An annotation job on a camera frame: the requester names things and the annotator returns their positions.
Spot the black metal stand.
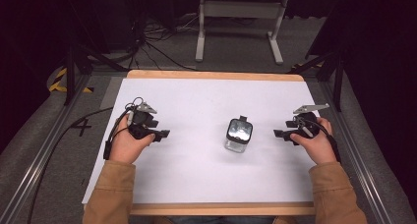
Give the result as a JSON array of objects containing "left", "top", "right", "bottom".
[
  {"left": 63, "top": 41, "right": 130, "bottom": 106},
  {"left": 287, "top": 49, "right": 346, "bottom": 113}
]

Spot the bundle of black floor cables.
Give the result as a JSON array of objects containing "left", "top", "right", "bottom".
[{"left": 126, "top": 12, "right": 202, "bottom": 72}]

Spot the person's right hand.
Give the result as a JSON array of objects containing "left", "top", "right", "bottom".
[{"left": 289, "top": 116, "right": 337, "bottom": 166}]

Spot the white metal stand frame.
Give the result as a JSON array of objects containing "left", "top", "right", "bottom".
[{"left": 195, "top": 0, "right": 290, "bottom": 66}]

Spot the person's left hand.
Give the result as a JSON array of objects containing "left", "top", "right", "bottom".
[{"left": 108, "top": 117, "right": 156, "bottom": 165}]

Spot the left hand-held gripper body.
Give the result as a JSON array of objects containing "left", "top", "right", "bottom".
[{"left": 125, "top": 100, "right": 161, "bottom": 140}]

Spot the yellow black hazard tape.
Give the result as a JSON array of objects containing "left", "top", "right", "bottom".
[{"left": 48, "top": 67, "right": 95, "bottom": 94}]

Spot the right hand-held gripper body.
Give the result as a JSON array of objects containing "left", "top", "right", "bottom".
[{"left": 285, "top": 102, "right": 330, "bottom": 140}]

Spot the white table cover sheet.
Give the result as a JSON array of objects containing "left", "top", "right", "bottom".
[{"left": 81, "top": 77, "right": 321, "bottom": 205}]

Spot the clear jar with black lid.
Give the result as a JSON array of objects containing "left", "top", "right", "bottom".
[{"left": 223, "top": 115, "right": 255, "bottom": 154}]

